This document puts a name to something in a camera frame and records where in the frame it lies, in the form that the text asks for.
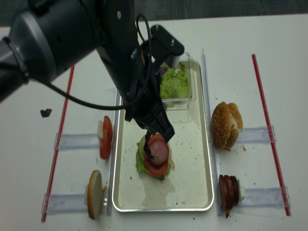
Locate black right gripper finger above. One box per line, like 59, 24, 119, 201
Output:
159, 119, 175, 142

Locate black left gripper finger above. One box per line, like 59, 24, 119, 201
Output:
145, 128, 157, 141

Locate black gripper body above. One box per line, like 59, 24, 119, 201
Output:
120, 72, 168, 131

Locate purple cabbage strand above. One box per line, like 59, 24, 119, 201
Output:
144, 140, 154, 161

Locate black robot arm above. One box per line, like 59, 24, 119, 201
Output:
0, 0, 184, 141

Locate lettuce leaf under stack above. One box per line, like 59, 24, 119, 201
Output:
136, 136, 175, 180

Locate green lettuce in box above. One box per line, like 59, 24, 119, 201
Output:
160, 62, 189, 99

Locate tomato slice on stack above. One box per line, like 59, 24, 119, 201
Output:
143, 134, 169, 178

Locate upright tomato slices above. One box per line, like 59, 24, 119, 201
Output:
100, 115, 113, 160

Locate sliced meat patties row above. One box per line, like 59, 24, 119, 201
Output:
218, 175, 240, 218

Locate ham slice on stack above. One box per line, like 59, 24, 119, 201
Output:
149, 140, 169, 167

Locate shredded purple cabbage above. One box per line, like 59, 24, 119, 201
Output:
158, 68, 167, 75

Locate clear plastic salad box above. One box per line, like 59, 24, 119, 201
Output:
159, 52, 195, 110

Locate sesame bun front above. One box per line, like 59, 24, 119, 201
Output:
211, 102, 231, 149

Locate white metal tray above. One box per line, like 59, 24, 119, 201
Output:
112, 60, 214, 212

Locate sesame bun rear torn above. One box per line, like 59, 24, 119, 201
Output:
224, 103, 243, 150

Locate upright bottom bun slice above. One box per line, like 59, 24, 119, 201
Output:
87, 170, 103, 220

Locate upper left clear holder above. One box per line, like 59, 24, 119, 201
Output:
59, 120, 103, 150

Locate clear holder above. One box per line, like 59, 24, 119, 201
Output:
59, 120, 103, 150
236, 126, 276, 144
41, 184, 88, 215
237, 180, 291, 208

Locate upper right clear holder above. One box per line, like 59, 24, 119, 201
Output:
236, 126, 276, 144

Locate left red strip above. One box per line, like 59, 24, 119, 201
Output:
41, 65, 76, 222

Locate red strip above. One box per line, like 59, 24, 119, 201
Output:
251, 54, 291, 217
41, 65, 76, 222

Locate stray purple cabbage piece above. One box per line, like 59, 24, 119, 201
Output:
40, 109, 52, 118

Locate lower right clear holder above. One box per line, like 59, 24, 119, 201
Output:
237, 180, 291, 208

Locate lower left clear holder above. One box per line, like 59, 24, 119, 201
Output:
41, 184, 88, 215

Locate right red strip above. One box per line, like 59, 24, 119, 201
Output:
251, 54, 291, 217

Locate left clear divider rail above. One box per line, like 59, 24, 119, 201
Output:
105, 89, 124, 216

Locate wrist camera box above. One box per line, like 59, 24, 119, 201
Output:
141, 25, 184, 69

